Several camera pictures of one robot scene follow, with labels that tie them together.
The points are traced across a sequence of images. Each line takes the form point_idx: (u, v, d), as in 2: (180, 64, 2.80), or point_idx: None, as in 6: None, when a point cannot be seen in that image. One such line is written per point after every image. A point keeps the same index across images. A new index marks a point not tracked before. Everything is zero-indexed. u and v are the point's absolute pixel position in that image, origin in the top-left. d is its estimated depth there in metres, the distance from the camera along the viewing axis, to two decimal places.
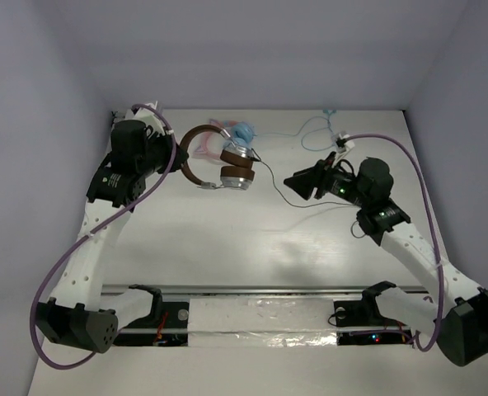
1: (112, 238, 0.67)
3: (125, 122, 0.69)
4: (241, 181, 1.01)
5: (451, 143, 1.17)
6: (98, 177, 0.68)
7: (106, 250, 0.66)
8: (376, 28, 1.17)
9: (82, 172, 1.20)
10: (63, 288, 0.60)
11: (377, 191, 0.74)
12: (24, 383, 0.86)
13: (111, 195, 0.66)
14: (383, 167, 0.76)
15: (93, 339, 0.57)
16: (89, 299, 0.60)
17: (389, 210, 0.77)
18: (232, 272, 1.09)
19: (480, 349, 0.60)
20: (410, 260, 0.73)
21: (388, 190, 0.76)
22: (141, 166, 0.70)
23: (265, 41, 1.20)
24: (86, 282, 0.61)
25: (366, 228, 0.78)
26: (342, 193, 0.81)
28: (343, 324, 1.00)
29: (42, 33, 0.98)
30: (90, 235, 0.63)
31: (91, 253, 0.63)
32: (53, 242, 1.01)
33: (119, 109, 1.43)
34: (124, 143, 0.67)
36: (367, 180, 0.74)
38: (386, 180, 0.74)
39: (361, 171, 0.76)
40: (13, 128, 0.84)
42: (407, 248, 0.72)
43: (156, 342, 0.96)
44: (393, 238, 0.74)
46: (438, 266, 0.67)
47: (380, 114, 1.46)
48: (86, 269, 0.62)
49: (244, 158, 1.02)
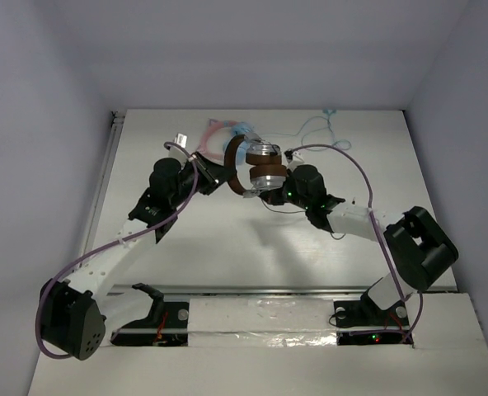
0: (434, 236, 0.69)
1: (136, 252, 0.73)
3: (165, 163, 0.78)
4: (269, 180, 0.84)
5: (451, 141, 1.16)
6: (140, 205, 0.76)
7: (128, 259, 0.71)
8: (376, 27, 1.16)
9: (82, 172, 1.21)
10: (81, 275, 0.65)
11: (312, 187, 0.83)
12: (24, 384, 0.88)
13: (147, 219, 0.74)
14: (311, 167, 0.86)
15: (80, 337, 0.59)
16: (100, 291, 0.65)
17: (330, 202, 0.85)
18: (232, 274, 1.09)
19: (434, 266, 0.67)
20: (353, 224, 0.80)
21: (322, 186, 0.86)
22: (175, 201, 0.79)
23: (263, 40, 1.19)
24: (101, 277, 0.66)
25: (316, 223, 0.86)
26: (289, 196, 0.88)
28: (343, 325, 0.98)
29: (42, 36, 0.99)
30: (120, 240, 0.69)
31: (114, 254, 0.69)
32: (53, 242, 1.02)
33: (119, 109, 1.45)
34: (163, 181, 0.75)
36: (301, 181, 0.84)
38: (316, 176, 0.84)
39: (296, 174, 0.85)
40: (12, 132, 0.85)
42: (345, 217, 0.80)
43: (156, 342, 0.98)
44: (340, 215, 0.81)
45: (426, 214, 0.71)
46: (368, 213, 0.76)
47: (381, 113, 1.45)
48: (105, 266, 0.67)
49: (266, 155, 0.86)
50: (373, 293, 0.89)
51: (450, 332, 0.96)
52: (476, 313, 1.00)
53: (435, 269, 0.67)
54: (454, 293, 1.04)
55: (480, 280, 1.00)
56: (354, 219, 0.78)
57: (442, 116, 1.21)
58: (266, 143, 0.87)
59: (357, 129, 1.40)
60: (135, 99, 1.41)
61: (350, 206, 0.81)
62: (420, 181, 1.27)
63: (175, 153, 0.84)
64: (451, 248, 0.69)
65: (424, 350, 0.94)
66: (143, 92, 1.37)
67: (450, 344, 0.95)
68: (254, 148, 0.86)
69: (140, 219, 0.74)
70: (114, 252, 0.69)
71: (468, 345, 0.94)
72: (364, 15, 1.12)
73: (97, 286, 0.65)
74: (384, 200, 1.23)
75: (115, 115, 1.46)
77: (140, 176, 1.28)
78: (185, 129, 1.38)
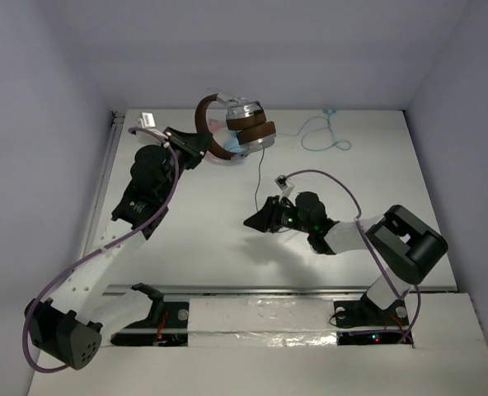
0: (417, 229, 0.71)
1: (121, 257, 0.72)
3: (150, 153, 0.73)
4: (261, 141, 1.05)
5: (451, 141, 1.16)
6: (125, 200, 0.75)
7: (113, 266, 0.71)
8: (376, 26, 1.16)
9: (82, 172, 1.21)
10: (63, 291, 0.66)
11: (315, 216, 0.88)
12: (24, 384, 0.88)
13: (131, 218, 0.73)
14: (314, 195, 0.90)
15: (72, 351, 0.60)
16: (85, 307, 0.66)
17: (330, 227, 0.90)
18: (232, 274, 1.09)
19: (423, 256, 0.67)
20: (348, 238, 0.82)
21: (323, 213, 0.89)
22: (161, 194, 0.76)
23: (264, 40, 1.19)
24: (86, 291, 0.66)
25: (317, 248, 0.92)
26: (290, 222, 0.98)
28: (343, 325, 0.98)
29: (43, 36, 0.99)
30: (102, 248, 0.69)
31: (99, 264, 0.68)
32: (53, 242, 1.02)
33: (119, 109, 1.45)
34: (144, 177, 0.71)
36: (303, 209, 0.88)
38: (316, 205, 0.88)
39: (299, 202, 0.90)
40: (11, 131, 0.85)
42: (337, 234, 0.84)
43: (156, 341, 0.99)
44: (334, 235, 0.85)
45: (405, 211, 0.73)
46: (355, 220, 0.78)
47: (382, 113, 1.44)
48: (88, 279, 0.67)
49: (251, 117, 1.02)
50: (373, 294, 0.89)
51: (450, 332, 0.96)
52: (476, 313, 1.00)
53: (426, 261, 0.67)
54: (455, 293, 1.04)
55: (480, 279, 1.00)
56: (347, 233, 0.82)
57: (442, 116, 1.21)
58: (248, 107, 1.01)
59: (358, 129, 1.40)
60: (135, 99, 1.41)
61: (343, 224, 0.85)
62: (420, 181, 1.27)
63: (142, 137, 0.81)
64: (438, 238, 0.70)
65: (424, 350, 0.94)
66: (143, 91, 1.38)
67: (450, 343, 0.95)
68: (239, 115, 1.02)
69: (124, 217, 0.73)
70: (96, 263, 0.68)
71: (467, 345, 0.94)
72: (364, 14, 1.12)
73: (82, 302, 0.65)
74: (384, 200, 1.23)
75: (115, 114, 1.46)
77: None
78: (185, 129, 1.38)
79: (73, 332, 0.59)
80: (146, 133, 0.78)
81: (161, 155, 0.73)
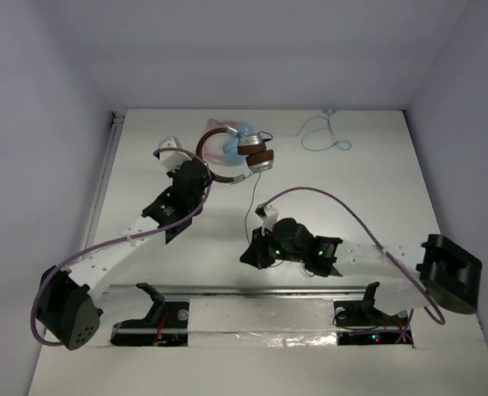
0: (457, 257, 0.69)
1: (141, 252, 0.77)
3: (192, 166, 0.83)
4: (267, 165, 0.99)
5: (451, 141, 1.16)
6: (158, 202, 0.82)
7: (133, 256, 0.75)
8: (376, 26, 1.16)
9: (82, 172, 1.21)
10: (83, 266, 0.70)
11: (299, 241, 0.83)
12: (24, 384, 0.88)
13: (159, 218, 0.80)
14: (293, 221, 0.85)
15: (72, 328, 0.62)
16: (97, 286, 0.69)
17: (326, 246, 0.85)
18: (231, 275, 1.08)
19: (471, 289, 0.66)
20: (370, 268, 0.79)
21: (307, 234, 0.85)
22: (192, 205, 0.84)
23: (263, 40, 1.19)
24: (103, 271, 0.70)
25: (321, 274, 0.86)
26: (279, 253, 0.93)
28: (342, 325, 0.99)
29: (43, 35, 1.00)
30: (129, 237, 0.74)
31: (122, 250, 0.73)
32: (54, 242, 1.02)
33: (119, 109, 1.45)
34: (185, 184, 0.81)
36: (286, 240, 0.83)
38: (297, 229, 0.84)
39: (276, 235, 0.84)
40: (11, 131, 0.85)
42: (355, 261, 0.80)
43: (156, 341, 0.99)
44: (349, 261, 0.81)
45: (444, 240, 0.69)
46: (385, 252, 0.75)
47: (381, 113, 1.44)
48: (108, 260, 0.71)
49: (259, 143, 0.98)
50: (380, 303, 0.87)
51: (450, 333, 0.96)
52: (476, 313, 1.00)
53: (473, 290, 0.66)
54: None
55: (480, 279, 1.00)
56: (368, 264, 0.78)
57: (442, 116, 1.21)
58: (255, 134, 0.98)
59: (357, 129, 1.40)
60: (135, 99, 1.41)
61: (358, 248, 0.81)
62: (420, 181, 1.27)
63: (164, 158, 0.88)
64: (476, 263, 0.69)
65: (425, 350, 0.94)
66: (143, 91, 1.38)
67: (450, 343, 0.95)
68: (247, 140, 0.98)
69: (153, 216, 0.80)
70: (119, 248, 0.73)
71: (467, 345, 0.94)
72: (363, 14, 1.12)
73: (96, 280, 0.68)
74: (384, 200, 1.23)
75: (115, 115, 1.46)
77: (140, 175, 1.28)
78: (185, 129, 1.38)
79: (81, 308, 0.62)
80: (170, 148, 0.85)
81: (203, 170, 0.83)
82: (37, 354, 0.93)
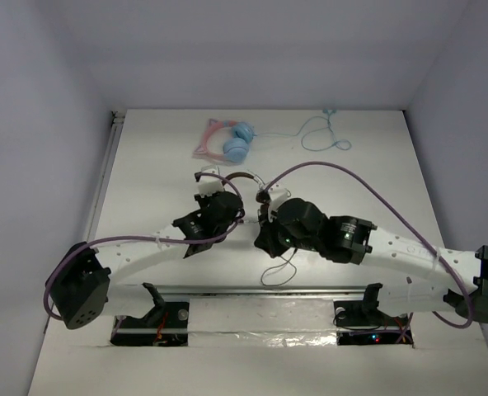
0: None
1: (164, 256, 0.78)
3: (230, 196, 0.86)
4: None
5: (451, 141, 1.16)
6: (189, 217, 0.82)
7: (156, 256, 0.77)
8: (376, 26, 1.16)
9: (82, 172, 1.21)
10: (110, 252, 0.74)
11: (310, 223, 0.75)
12: (24, 384, 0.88)
13: (185, 232, 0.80)
14: (299, 203, 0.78)
15: (82, 305, 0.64)
16: (116, 273, 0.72)
17: (349, 226, 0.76)
18: (231, 275, 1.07)
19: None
20: (410, 266, 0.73)
21: (319, 216, 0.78)
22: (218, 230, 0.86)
23: (263, 40, 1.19)
24: (125, 261, 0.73)
25: (343, 257, 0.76)
26: (288, 242, 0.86)
28: (343, 325, 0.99)
29: (43, 35, 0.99)
30: (157, 238, 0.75)
31: (147, 247, 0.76)
32: (54, 242, 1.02)
33: (119, 109, 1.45)
34: (218, 211, 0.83)
36: (293, 223, 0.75)
38: (305, 210, 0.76)
39: (283, 218, 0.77)
40: (11, 130, 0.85)
42: (395, 258, 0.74)
43: (156, 341, 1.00)
44: (387, 256, 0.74)
45: None
46: (438, 257, 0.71)
47: (381, 113, 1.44)
48: (133, 253, 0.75)
49: None
50: (382, 304, 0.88)
51: (449, 333, 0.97)
52: None
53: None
54: None
55: None
56: (409, 263, 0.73)
57: (442, 116, 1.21)
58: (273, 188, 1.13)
59: (357, 129, 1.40)
60: (135, 99, 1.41)
61: (397, 244, 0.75)
62: (420, 181, 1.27)
63: (203, 182, 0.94)
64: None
65: (425, 350, 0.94)
66: (143, 91, 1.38)
67: (450, 344, 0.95)
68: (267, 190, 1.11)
69: (181, 228, 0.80)
70: (147, 246, 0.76)
71: (467, 345, 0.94)
72: (363, 14, 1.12)
73: (117, 268, 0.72)
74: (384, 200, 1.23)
75: (115, 114, 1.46)
77: (140, 175, 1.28)
78: (185, 129, 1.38)
79: (96, 289, 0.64)
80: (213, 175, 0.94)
81: (238, 201, 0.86)
82: (37, 353, 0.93)
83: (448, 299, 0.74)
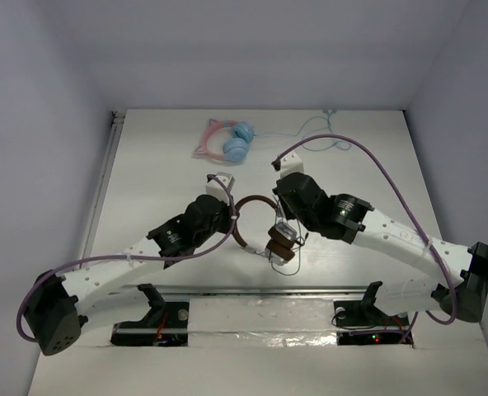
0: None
1: (138, 272, 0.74)
3: (208, 200, 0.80)
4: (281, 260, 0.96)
5: (451, 141, 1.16)
6: (165, 227, 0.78)
7: (128, 275, 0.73)
8: (375, 26, 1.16)
9: (82, 172, 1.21)
10: (77, 278, 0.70)
11: (305, 196, 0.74)
12: (24, 384, 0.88)
13: (161, 245, 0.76)
14: (301, 175, 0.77)
15: (55, 332, 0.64)
16: (86, 299, 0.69)
17: (347, 204, 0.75)
18: (231, 275, 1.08)
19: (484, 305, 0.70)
20: (401, 252, 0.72)
21: (316, 191, 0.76)
22: (197, 238, 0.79)
23: (263, 40, 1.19)
24: (93, 285, 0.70)
25: (335, 232, 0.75)
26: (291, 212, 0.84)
28: (342, 325, 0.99)
29: (42, 35, 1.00)
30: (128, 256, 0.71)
31: (118, 267, 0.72)
32: (54, 242, 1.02)
33: (119, 109, 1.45)
34: (195, 217, 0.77)
36: (287, 191, 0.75)
38: (303, 183, 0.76)
39: (280, 186, 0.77)
40: (11, 130, 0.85)
42: (387, 240, 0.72)
43: (156, 341, 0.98)
44: (379, 238, 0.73)
45: None
46: (430, 247, 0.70)
47: (381, 113, 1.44)
48: (100, 275, 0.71)
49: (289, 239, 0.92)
50: (379, 304, 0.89)
51: (450, 333, 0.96)
52: None
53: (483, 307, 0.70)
54: None
55: None
56: (401, 248, 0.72)
57: (442, 115, 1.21)
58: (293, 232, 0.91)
59: (357, 129, 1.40)
60: (135, 99, 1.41)
61: (390, 227, 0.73)
62: (420, 181, 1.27)
63: (211, 186, 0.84)
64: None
65: (425, 351, 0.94)
66: (143, 91, 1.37)
67: (450, 344, 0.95)
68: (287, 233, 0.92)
69: (157, 241, 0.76)
70: (116, 266, 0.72)
71: (467, 345, 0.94)
72: (363, 14, 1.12)
73: (86, 294, 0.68)
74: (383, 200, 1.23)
75: (115, 114, 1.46)
77: (139, 175, 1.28)
78: (185, 129, 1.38)
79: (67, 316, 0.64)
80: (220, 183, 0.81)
81: (217, 207, 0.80)
82: (37, 354, 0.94)
83: (436, 294, 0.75)
